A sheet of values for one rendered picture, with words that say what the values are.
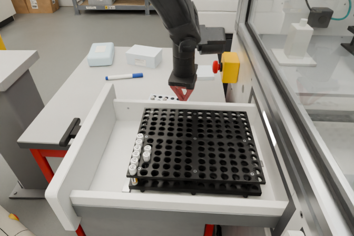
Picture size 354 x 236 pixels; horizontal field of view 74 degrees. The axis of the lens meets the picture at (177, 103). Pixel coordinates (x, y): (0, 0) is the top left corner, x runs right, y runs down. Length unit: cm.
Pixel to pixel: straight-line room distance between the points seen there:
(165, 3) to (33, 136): 52
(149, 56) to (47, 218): 102
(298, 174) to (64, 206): 33
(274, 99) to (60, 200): 36
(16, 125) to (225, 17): 106
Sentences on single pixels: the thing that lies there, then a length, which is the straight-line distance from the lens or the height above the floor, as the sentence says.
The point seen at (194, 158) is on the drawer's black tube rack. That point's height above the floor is 90.
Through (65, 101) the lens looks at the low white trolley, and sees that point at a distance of 85.
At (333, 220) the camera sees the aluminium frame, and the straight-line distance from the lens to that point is 30.
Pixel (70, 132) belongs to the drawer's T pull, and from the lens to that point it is 49.
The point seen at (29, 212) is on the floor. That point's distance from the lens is 159.
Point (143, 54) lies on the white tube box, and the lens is 96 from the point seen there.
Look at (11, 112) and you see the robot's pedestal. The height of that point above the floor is 58.
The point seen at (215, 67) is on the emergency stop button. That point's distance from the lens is 72.
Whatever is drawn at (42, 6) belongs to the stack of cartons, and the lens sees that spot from 487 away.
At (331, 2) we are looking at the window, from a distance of 35.
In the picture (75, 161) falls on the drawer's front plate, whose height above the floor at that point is 92.
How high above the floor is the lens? 122
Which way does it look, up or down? 37 degrees down
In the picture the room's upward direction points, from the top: straight up
